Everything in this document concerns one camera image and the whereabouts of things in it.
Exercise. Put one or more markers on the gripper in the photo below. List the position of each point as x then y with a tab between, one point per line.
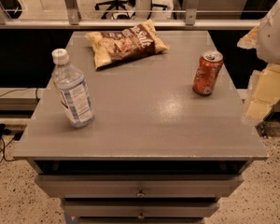
272	36

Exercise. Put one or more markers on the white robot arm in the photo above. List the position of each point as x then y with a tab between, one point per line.
265	38

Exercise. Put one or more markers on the brown yellow chip bag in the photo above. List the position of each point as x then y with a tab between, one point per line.
129	44

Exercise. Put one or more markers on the black office chair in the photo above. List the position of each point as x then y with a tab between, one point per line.
115	0

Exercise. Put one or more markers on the metal glass railing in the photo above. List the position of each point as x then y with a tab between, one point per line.
81	14

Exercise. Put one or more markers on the top grey drawer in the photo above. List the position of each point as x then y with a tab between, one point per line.
139	186

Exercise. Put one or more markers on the clear plastic water bottle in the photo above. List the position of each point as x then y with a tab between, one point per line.
72	89

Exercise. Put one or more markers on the grey drawer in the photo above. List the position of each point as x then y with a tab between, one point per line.
142	208
134	220
139	186

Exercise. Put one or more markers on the grey drawer cabinet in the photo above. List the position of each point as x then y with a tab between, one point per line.
147	120

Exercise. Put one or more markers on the red coke can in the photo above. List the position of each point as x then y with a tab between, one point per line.
209	66

